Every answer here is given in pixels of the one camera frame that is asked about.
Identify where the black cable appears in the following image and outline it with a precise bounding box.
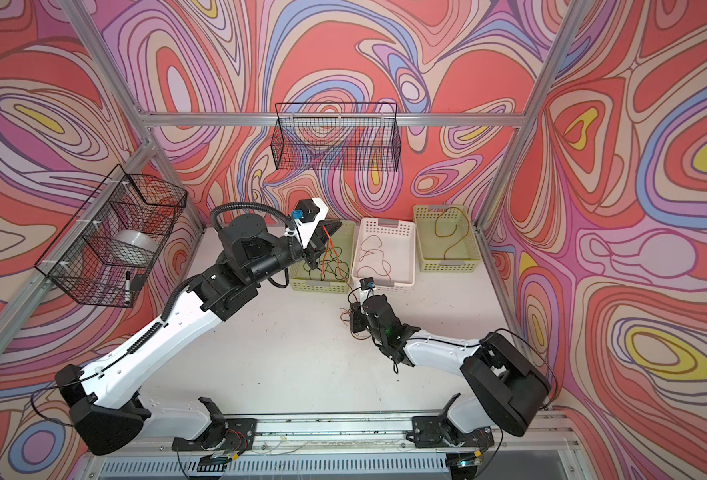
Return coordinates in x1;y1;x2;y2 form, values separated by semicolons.
302;257;352;283

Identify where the orange cable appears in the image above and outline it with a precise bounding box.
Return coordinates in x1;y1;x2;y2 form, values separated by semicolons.
432;206;471;263
356;235;395;283

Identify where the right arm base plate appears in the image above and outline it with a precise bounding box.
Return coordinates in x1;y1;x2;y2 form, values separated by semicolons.
405;415;495;451

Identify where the white plastic basket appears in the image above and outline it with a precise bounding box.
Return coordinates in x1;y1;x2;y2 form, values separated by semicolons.
350;217;417;293

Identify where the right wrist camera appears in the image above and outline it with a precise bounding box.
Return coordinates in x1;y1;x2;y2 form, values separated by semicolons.
359;277;377;303

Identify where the black wire basket back wall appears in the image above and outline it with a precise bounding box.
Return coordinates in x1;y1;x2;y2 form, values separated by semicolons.
271;101;401;172

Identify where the left green plastic basket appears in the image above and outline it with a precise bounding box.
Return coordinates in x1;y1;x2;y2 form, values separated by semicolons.
290;221;357;294

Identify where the green plastic basket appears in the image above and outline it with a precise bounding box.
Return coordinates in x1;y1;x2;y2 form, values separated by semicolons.
413;205;481;273
290;221;357;294

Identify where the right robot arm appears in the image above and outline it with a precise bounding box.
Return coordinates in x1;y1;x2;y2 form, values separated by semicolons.
349;294;551;450

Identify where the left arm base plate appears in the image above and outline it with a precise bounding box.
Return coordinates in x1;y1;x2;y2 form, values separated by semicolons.
172;417;258;454

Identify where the white bowl in wire basket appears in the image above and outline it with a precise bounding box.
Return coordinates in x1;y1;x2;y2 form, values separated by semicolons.
114;229;159;253

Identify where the black marker in wire basket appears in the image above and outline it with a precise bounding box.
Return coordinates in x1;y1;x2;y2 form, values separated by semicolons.
124;270;133;307

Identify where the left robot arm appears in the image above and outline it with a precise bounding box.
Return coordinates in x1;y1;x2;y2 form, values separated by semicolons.
55;198;342;456

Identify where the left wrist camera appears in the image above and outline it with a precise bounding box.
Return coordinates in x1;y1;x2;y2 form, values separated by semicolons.
291;198;329;246

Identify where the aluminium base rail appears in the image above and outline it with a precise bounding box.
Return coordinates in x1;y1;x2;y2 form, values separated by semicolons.
114;411;581;455

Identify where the black wire basket wall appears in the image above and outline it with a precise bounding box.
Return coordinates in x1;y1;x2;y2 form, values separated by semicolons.
271;101;401;172
35;166;188;308

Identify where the black wire basket left wall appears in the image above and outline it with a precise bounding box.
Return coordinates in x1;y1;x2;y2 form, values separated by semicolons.
35;166;188;308

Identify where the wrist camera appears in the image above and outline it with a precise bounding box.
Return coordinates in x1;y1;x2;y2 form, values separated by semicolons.
291;198;329;246
359;277;377;303

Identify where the right green plastic basket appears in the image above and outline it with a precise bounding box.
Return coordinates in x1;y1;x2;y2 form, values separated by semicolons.
413;205;481;273

